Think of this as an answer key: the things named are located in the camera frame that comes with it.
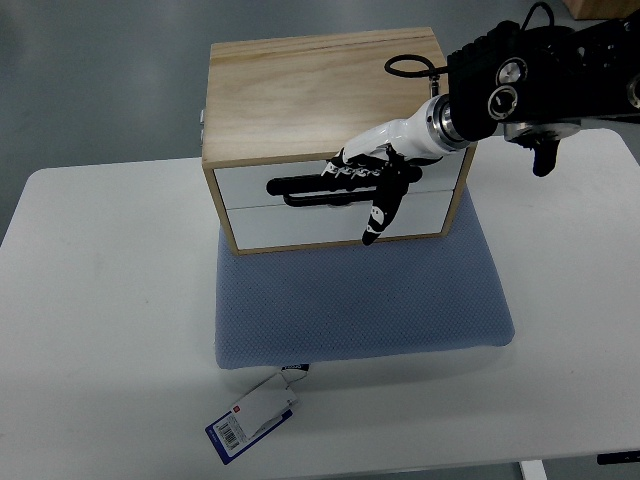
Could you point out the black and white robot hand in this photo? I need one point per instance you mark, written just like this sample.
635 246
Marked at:
385 153

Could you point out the white drawer black handle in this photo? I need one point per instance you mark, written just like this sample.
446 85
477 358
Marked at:
265 185

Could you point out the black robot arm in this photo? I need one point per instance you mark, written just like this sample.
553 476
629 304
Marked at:
537 83

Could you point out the wooden drawer cabinet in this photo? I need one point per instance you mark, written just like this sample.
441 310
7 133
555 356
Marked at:
301 99

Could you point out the white lower drawer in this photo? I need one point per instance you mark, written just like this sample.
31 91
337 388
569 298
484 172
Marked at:
282 225

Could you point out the blue-grey cushion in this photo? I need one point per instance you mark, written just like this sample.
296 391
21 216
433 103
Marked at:
354 302

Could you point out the cardboard box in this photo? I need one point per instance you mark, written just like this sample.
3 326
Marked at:
601 9

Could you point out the white and blue product tag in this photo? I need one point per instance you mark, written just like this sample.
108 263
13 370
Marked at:
256 414

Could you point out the white table leg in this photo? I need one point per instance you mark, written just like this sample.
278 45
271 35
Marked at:
533 470

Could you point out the black table control panel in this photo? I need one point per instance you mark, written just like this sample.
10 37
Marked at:
619 458

